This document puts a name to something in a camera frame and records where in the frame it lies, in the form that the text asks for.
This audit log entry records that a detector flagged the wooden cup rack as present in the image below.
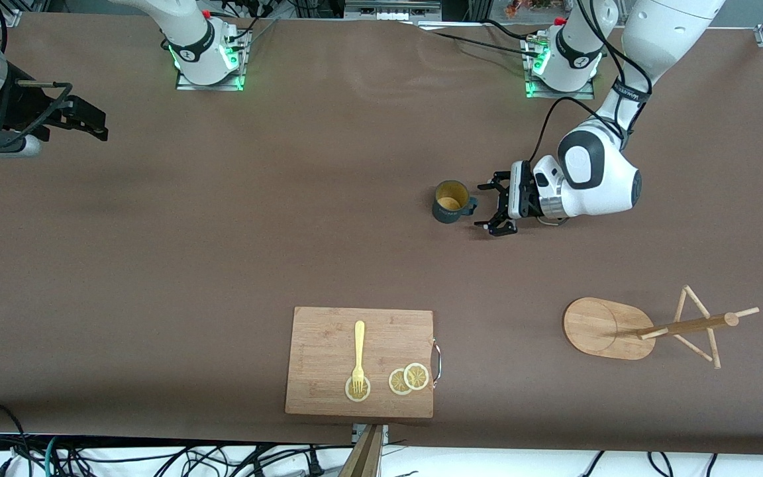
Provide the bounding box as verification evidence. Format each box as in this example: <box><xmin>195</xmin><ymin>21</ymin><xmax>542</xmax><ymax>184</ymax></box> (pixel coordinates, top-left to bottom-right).
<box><xmin>563</xmin><ymin>285</ymin><xmax>760</xmax><ymax>370</ymax></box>

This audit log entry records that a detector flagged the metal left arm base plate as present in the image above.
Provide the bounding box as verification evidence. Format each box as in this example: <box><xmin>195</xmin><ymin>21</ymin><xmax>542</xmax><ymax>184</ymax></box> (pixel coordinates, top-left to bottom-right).
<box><xmin>524</xmin><ymin>36</ymin><xmax>596</xmax><ymax>100</ymax></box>

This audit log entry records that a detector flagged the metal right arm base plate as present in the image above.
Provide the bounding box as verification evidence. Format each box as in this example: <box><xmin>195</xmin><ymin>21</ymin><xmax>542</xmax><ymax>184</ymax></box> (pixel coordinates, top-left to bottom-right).
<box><xmin>175</xmin><ymin>30</ymin><xmax>248</xmax><ymax>92</ymax></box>

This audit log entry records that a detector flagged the wooden beam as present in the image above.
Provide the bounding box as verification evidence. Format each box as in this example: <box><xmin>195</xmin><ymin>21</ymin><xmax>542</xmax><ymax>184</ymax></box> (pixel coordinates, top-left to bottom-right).
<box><xmin>338</xmin><ymin>424</ymin><xmax>382</xmax><ymax>477</ymax></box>

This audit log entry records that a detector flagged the yellow plastic fork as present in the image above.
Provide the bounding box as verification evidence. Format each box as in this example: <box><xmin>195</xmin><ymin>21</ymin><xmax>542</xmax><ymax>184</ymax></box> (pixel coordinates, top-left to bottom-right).
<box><xmin>351</xmin><ymin>321</ymin><xmax>366</xmax><ymax>393</ymax></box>

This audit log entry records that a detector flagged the teal mug with yellow inside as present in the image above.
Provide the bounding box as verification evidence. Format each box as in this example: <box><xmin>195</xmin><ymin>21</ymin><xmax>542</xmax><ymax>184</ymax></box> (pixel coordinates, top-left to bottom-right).
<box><xmin>432</xmin><ymin>180</ymin><xmax>479</xmax><ymax>225</ymax></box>

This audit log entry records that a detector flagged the metal beam bracket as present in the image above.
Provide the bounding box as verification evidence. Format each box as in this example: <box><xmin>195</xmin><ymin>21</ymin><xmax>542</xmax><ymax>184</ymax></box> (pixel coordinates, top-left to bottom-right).
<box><xmin>352</xmin><ymin>424</ymin><xmax>389</xmax><ymax>446</ymax></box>

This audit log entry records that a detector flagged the bamboo cutting board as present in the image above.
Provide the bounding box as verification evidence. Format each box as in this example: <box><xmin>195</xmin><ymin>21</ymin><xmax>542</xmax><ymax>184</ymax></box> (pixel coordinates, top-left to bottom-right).
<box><xmin>285</xmin><ymin>306</ymin><xmax>435</xmax><ymax>419</ymax></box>

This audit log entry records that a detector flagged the black cable on table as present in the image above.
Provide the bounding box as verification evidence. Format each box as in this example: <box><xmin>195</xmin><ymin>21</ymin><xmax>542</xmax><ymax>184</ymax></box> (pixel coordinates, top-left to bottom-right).
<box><xmin>415</xmin><ymin>20</ymin><xmax>549</xmax><ymax>59</ymax></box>

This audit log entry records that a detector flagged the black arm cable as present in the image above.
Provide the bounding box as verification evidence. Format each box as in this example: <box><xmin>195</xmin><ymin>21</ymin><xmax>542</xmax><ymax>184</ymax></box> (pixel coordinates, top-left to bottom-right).
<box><xmin>0</xmin><ymin>0</ymin><xmax>73</xmax><ymax>148</ymax></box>
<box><xmin>535</xmin><ymin>0</ymin><xmax>652</xmax><ymax>227</ymax></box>

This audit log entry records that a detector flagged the lemon slice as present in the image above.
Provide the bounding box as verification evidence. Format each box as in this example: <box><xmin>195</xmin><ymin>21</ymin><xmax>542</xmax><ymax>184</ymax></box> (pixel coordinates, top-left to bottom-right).
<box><xmin>403</xmin><ymin>362</ymin><xmax>430</xmax><ymax>391</ymax></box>
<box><xmin>345</xmin><ymin>376</ymin><xmax>372</xmax><ymax>403</ymax></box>
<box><xmin>388</xmin><ymin>368</ymin><xmax>415</xmax><ymax>396</ymax></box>

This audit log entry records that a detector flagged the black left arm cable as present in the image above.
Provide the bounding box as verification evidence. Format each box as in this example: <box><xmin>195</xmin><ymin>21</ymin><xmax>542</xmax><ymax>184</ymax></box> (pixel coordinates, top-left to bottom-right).
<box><xmin>535</xmin><ymin>0</ymin><xmax>652</xmax><ymax>227</ymax></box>

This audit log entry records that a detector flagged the teal floor cable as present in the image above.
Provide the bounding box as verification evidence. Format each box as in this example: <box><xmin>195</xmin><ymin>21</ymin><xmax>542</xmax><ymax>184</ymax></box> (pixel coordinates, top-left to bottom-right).
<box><xmin>44</xmin><ymin>435</ymin><xmax>64</xmax><ymax>477</ymax></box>

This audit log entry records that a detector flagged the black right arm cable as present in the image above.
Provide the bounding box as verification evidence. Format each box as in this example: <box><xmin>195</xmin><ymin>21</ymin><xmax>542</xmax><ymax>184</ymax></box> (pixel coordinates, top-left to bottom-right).
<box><xmin>0</xmin><ymin>0</ymin><xmax>73</xmax><ymax>148</ymax></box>

